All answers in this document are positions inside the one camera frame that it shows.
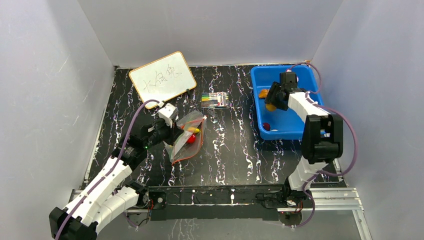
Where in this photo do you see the green vegetable toy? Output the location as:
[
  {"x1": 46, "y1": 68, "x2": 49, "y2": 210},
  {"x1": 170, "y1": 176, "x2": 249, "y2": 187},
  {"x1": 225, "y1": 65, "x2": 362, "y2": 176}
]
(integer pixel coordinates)
[{"x1": 174, "y1": 132, "x2": 190, "y2": 149}]

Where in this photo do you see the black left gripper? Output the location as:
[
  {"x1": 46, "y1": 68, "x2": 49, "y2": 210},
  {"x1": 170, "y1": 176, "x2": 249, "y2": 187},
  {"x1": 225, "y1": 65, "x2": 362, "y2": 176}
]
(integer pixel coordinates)
[{"x1": 144, "y1": 116, "x2": 184, "y2": 149}]

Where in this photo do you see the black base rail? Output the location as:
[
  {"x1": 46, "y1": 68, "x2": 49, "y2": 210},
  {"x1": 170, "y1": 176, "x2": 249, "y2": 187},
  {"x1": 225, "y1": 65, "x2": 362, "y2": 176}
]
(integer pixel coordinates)
[{"x1": 69, "y1": 183, "x2": 364, "y2": 223}]

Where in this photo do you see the yellow orange fruit toy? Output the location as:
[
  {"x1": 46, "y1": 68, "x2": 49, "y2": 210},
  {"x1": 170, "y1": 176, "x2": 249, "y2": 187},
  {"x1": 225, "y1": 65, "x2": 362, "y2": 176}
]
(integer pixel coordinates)
[{"x1": 265, "y1": 104, "x2": 277, "y2": 112}]

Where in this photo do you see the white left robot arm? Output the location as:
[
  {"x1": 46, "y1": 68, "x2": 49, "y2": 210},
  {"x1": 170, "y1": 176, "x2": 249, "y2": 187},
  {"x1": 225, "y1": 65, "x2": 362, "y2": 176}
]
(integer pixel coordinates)
[{"x1": 49, "y1": 118, "x2": 185, "y2": 240}]

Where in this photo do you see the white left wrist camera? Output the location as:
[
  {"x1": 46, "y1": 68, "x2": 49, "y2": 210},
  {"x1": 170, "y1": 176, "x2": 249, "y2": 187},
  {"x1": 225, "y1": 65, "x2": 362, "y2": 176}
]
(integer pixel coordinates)
[{"x1": 157, "y1": 103, "x2": 178, "y2": 128}]

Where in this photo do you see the yellow banana toy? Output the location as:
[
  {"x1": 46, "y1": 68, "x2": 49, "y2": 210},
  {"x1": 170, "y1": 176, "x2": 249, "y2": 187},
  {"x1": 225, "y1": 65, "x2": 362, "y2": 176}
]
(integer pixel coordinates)
[{"x1": 187, "y1": 127, "x2": 200, "y2": 134}]

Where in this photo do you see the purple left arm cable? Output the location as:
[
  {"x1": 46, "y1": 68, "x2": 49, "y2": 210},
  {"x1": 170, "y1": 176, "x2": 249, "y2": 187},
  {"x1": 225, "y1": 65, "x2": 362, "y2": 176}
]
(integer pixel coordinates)
[{"x1": 57, "y1": 99, "x2": 163, "y2": 240}]

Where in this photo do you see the red strawberry toy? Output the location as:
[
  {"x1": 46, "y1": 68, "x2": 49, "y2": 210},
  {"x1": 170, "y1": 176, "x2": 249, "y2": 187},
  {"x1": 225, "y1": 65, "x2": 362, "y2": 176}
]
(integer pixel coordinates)
[{"x1": 186, "y1": 134, "x2": 196, "y2": 144}]

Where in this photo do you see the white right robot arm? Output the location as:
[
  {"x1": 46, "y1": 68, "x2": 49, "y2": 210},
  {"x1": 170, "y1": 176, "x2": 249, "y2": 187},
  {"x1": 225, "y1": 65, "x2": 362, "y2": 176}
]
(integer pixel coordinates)
[{"x1": 264, "y1": 71, "x2": 343, "y2": 207}]

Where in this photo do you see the orange crinkled food toy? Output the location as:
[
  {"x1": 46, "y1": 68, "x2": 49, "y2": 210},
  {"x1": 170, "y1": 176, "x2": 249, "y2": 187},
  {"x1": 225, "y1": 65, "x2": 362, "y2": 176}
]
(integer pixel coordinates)
[{"x1": 258, "y1": 89, "x2": 269, "y2": 99}]

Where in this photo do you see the marker pen pack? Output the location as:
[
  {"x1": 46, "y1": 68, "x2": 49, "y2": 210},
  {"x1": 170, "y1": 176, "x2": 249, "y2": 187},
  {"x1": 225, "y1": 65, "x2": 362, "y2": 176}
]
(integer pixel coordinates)
[{"x1": 201, "y1": 92, "x2": 230, "y2": 109}]

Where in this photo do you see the clear zip top bag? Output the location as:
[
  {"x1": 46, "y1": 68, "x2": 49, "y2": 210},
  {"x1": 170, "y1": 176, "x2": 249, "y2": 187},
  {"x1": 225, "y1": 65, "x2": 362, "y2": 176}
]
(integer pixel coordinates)
[{"x1": 164, "y1": 110, "x2": 207, "y2": 165}]

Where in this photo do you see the yellow framed whiteboard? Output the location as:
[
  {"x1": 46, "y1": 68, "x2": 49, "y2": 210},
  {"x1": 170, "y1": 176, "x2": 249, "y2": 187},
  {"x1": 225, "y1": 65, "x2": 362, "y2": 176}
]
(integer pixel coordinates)
[{"x1": 128, "y1": 51, "x2": 197, "y2": 103}]

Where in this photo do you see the blue plastic bin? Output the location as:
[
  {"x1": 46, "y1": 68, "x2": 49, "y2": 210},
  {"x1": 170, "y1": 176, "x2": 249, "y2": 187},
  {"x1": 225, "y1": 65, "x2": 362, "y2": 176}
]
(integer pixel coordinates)
[{"x1": 250, "y1": 65, "x2": 324, "y2": 141}]

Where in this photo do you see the dark red plum toy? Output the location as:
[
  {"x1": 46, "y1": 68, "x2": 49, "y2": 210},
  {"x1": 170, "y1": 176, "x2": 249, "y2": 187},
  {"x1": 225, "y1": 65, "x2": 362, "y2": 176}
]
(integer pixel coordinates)
[{"x1": 262, "y1": 122, "x2": 271, "y2": 131}]

